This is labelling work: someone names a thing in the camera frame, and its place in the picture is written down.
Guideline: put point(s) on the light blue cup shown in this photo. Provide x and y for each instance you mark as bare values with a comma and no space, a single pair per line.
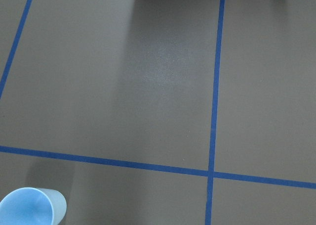
33,206

